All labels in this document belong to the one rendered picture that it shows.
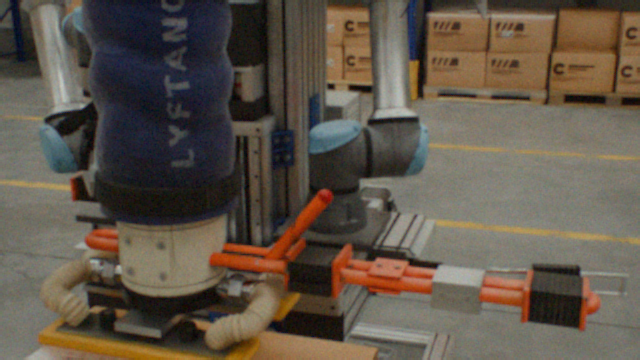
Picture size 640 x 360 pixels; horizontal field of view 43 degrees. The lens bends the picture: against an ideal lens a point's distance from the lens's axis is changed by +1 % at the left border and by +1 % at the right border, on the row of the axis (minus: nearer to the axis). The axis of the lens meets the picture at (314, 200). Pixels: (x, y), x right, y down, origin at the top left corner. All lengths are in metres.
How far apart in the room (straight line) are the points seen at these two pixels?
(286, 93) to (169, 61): 0.82
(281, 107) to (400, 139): 0.33
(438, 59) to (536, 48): 0.95
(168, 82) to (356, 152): 0.68
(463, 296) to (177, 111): 0.48
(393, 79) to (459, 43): 6.54
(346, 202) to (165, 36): 0.76
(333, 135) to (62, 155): 0.61
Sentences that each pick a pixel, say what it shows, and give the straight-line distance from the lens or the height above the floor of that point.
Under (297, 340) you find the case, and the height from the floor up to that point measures 0.94.
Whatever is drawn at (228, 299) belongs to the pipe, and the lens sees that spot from 1.34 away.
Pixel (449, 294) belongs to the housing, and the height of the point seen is 1.18.
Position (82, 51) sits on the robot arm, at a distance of 1.60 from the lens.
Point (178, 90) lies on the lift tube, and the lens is 1.16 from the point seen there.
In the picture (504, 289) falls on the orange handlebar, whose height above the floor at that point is 1.19.
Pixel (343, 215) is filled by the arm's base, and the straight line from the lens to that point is 1.77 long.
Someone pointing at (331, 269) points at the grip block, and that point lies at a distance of 1.19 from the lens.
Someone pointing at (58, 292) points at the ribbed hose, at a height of 1.13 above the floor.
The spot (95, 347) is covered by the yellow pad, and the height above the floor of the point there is 1.07.
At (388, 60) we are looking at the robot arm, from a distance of 1.80.
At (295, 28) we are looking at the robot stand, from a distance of 1.90.
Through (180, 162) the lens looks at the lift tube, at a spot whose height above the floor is 1.36.
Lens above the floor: 1.68
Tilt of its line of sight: 19 degrees down
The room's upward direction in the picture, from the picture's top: straight up
